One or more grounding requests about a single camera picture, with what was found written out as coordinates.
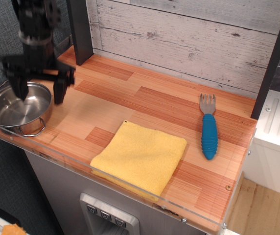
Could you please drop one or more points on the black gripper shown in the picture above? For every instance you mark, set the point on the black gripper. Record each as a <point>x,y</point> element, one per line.
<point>32,62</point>

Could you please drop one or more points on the stainless steel pot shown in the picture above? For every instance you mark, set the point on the stainless steel pot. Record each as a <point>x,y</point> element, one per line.
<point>27,117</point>

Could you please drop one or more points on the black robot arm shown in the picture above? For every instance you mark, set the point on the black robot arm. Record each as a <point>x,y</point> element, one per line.
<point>37,19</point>

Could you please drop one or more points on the clear acrylic table guard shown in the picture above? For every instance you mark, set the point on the clear acrylic table guard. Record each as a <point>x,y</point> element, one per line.
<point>83,198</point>

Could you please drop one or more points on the yellow folded cloth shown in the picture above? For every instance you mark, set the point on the yellow folded cloth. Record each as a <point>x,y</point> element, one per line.
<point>140,159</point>

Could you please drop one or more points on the grey cabinet with dispenser panel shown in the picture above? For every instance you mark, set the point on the grey cabinet with dispenser panel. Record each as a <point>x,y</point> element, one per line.
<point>63,189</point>

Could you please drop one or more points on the orange black object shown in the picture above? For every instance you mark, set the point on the orange black object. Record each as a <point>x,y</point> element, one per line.
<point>13,229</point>

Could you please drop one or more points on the dark left upright post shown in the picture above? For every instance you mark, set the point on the dark left upright post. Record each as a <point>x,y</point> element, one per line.
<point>80,29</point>

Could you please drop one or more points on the dark upright post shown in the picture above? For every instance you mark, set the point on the dark upright post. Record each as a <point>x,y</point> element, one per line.
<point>80,29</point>
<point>267,80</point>

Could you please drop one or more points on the blue handled metal fork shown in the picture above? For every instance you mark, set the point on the blue handled metal fork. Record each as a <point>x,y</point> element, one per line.
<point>209,138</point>

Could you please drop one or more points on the dark right upright post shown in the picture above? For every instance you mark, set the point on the dark right upright post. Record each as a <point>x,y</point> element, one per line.
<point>267,80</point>

